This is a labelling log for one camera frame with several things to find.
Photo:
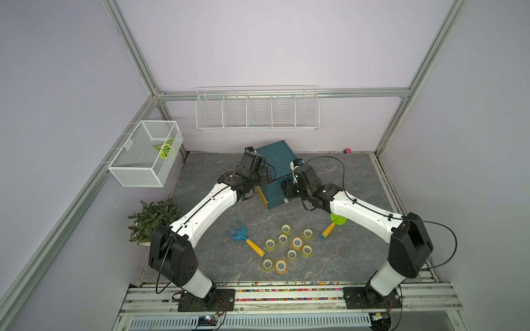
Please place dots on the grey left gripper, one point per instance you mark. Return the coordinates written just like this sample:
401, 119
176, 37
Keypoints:
266, 176

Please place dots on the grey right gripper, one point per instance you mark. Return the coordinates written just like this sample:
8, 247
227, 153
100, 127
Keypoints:
287, 188

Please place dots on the teal drawer cabinet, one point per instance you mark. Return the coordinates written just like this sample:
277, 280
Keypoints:
278, 157

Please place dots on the yellow-green tape roll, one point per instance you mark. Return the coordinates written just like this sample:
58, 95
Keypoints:
286, 229
308, 234
270, 244
292, 255
268, 264
283, 239
307, 251

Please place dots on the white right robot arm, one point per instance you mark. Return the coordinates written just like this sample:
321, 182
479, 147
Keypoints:
409, 243

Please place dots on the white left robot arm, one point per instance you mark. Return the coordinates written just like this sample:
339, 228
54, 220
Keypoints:
172, 252

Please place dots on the orange tape roll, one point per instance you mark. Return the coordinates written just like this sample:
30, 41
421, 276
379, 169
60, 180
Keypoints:
297, 243
281, 266

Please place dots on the green toy shovel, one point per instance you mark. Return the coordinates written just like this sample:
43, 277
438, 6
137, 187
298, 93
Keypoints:
336, 220

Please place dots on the blue toy rake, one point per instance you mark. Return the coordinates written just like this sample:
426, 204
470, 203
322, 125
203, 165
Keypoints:
240, 233

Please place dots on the green toy in basket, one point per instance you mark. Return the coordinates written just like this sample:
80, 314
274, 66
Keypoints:
165, 148

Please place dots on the green potted plant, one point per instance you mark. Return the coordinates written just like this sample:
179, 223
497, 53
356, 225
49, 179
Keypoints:
153, 214

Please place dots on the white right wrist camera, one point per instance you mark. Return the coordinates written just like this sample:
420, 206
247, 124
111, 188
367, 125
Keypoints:
296, 163

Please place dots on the white wire wall shelf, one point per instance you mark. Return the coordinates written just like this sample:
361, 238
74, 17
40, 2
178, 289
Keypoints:
257, 108

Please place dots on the white wire basket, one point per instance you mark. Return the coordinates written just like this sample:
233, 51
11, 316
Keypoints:
137, 164

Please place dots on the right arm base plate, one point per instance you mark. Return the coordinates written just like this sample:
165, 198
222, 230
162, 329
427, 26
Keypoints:
361, 298

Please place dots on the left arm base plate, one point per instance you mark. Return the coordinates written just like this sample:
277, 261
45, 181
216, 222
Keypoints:
218, 299

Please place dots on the white vented cable duct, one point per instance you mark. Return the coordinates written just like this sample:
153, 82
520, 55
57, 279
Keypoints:
253, 322

